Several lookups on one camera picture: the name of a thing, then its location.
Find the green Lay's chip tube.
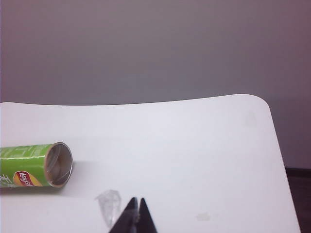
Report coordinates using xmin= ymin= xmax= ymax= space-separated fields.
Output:
xmin=0 ymin=142 xmax=74 ymax=189

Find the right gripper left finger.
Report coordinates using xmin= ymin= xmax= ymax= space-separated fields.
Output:
xmin=108 ymin=197 xmax=139 ymax=233

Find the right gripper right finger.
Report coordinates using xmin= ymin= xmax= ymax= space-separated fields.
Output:
xmin=135 ymin=197 xmax=159 ymax=233

